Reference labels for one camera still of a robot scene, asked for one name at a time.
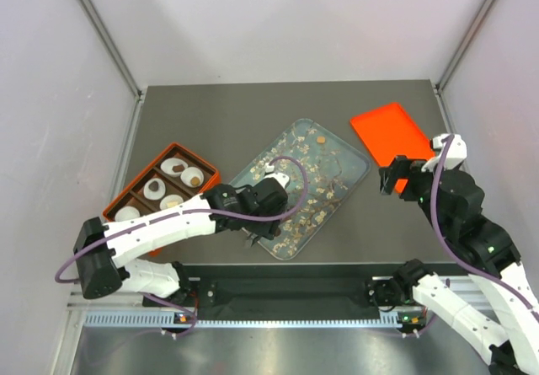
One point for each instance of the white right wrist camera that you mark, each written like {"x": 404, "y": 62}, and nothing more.
{"x": 454, "y": 148}

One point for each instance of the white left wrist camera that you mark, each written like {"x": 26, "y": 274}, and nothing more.
{"x": 270, "y": 172}

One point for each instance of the brown rectangular chocolate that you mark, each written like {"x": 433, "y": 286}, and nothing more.
{"x": 179, "y": 167}

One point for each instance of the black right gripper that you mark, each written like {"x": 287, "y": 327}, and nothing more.
{"x": 402, "y": 163}

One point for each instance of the blossom pattern serving tray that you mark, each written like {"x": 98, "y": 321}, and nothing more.
{"x": 333, "y": 169}

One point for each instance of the white paper cup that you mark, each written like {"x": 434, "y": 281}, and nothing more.
{"x": 166, "y": 199}
{"x": 191, "y": 172}
{"x": 167, "y": 166}
{"x": 127, "y": 213}
{"x": 154, "y": 195}

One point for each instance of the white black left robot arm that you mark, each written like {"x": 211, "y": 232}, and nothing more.
{"x": 108, "y": 255}

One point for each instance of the orange box lid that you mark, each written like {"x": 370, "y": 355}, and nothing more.
{"x": 389, "y": 131}

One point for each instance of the dark oval chocolate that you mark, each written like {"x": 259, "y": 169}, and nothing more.
{"x": 154, "y": 186}

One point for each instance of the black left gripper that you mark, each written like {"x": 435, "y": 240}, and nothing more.
{"x": 266, "y": 230}

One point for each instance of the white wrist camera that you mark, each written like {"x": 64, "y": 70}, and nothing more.
{"x": 270, "y": 172}
{"x": 454, "y": 148}

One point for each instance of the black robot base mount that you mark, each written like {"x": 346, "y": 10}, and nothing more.
{"x": 290, "y": 291}

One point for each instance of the orange chocolate box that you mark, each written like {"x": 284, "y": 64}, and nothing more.
{"x": 139, "y": 181}

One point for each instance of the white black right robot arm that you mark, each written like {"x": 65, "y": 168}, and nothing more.
{"x": 452, "y": 204}

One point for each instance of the grey slotted cable duct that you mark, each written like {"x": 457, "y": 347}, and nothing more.
{"x": 174, "y": 320}

